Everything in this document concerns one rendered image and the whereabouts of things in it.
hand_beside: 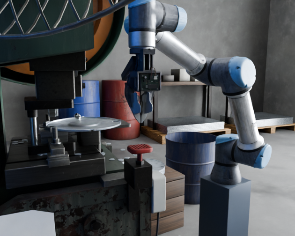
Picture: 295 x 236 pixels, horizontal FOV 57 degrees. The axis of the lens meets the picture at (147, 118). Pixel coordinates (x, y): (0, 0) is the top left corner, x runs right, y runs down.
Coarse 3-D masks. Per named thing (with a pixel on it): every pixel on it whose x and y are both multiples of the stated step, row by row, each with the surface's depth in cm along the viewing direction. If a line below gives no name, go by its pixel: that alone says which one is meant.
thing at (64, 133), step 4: (40, 124) 109; (40, 128) 101; (44, 128) 101; (40, 132) 98; (44, 132) 96; (48, 132) 96; (60, 132) 98; (64, 132) 99; (40, 136) 101; (44, 136) 96; (48, 136) 97; (60, 136) 98; (64, 136) 99; (44, 140) 96; (64, 140) 99
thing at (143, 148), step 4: (140, 144) 86; (144, 144) 86; (128, 148) 82; (132, 148) 81; (136, 148) 81; (140, 148) 81; (144, 148) 81; (148, 148) 82; (152, 148) 83; (132, 152) 80; (136, 152) 80; (140, 152) 80; (144, 152) 81; (148, 152) 82; (140, 156) 83; (140, 160) 83
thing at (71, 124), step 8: (56, 120) 114; (64, 120) 116; (72, 120) 116; (80, 120) 113; (88, 120) 113; (96, 120) 116; (104, 120) 116; (112, 120) 116; (64, 128) 100; (72, 128) 100; (80, 128) 100; (88, 128) 100; (96, 128) 100; (104, 128) 98
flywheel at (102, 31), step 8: (96, 0) 139; (104, 0) 137; (112, 0) 138; (96, 8) 139; (104, 8) 137; (104, 16) 138; (112, 16) 140; (96, 24) 139; (104, 24) 139; (96, 32) 138; (104, 32) 139; (96, 40) 138; (104, 40) 140; (96, 48) 139; (88, 56) 138; (24, 64) 127; (24, 72) 127; (32, 72) 128
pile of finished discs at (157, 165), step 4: (148, 160) 188; (152, 160) 188; (156, 160) 187; (152, 164) 180; (156, 164) 180; (160, 164) 180; (164, 164) 178; (156, 168) 173; (160, 168) 173; (164, 168) 174; (164, 172) 174
